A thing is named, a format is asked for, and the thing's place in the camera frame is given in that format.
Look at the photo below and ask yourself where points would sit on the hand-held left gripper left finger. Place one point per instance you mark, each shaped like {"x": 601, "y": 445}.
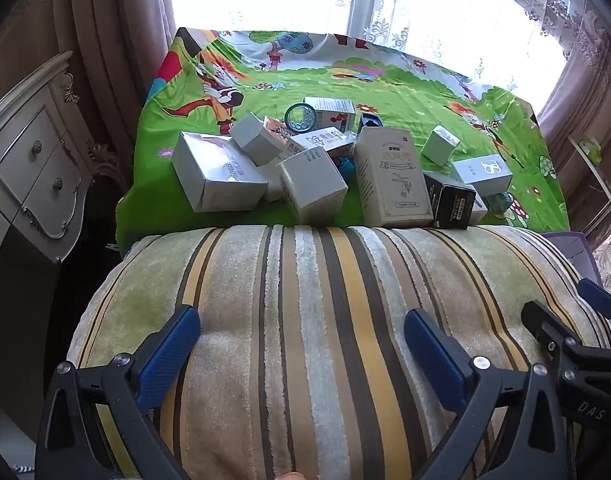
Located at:
{"x": 168, "y": 355}

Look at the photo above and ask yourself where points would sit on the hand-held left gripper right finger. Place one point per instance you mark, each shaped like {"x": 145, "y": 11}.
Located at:
{"x": 435, "y": 360}

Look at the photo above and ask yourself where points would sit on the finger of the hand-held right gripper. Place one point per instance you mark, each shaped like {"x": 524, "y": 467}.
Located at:
{"x": 545, "y": 325}
{"x": 598, "y": 296}

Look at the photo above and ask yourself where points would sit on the purple cardboard box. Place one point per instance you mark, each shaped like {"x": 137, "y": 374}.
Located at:
{"x": 570, "y": 255}

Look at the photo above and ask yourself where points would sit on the teal box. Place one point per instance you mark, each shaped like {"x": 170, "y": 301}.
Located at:
{"x": 500, "y": 204}

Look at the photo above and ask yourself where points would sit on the white box saxophone print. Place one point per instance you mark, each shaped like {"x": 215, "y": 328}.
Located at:
{"x": 483, "y": 172}

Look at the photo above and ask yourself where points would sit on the large white box pink print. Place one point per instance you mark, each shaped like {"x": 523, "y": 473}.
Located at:
{"x": 210, "y": 175}

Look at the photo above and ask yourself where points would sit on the tall beige box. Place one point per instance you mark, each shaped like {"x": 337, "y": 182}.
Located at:
{"x": 393, "y": 180}

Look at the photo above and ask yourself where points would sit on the small white box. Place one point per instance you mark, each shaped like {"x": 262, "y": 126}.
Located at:
{"x": 438, "y": 147}

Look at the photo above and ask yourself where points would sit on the white box black text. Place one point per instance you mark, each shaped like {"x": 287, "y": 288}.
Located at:
{"x": 313, "y": 190}

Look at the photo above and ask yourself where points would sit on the small teal packet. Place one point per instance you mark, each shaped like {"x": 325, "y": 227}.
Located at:
{"x": 344, "y": 166}

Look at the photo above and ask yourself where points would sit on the long white box with logo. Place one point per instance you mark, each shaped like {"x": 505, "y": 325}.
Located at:
{"x": 325, "y": 141}

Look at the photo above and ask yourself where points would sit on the orange striped box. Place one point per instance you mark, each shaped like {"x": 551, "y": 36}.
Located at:
{"x": 280, "y": 127}

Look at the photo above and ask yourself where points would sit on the white box red print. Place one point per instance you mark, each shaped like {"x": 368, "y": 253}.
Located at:
{"x": 330, "y": 109}

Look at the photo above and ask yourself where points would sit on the striped plush cushion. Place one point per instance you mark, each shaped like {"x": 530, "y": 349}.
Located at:
{"x": 305, "y": 335}

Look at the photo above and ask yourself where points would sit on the green tissue pack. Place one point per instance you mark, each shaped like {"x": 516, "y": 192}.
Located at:
{"x": 591, "y": 150}

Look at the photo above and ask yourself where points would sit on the mauve patterned curtain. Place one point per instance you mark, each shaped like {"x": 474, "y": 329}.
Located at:
{"x": 585, "y": 100}

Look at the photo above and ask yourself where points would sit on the white ornate dresser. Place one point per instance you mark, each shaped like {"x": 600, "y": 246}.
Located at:
{"x": 35, "y": 170}

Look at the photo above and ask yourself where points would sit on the white cube-shaped box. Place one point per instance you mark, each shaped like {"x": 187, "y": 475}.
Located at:
{"x": 253, "y": 137}

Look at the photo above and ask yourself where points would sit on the green cartoon printed sheet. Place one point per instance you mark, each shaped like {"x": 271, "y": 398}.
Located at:
{"x": 410, "y": 90}

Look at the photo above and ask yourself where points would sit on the plain brown-pink curtain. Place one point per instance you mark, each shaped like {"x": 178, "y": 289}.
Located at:
{"x": 110, "y": 35}

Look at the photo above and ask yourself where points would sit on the white lace curtain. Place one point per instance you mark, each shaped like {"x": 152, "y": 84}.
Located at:
{"x": 435, "y": 5}

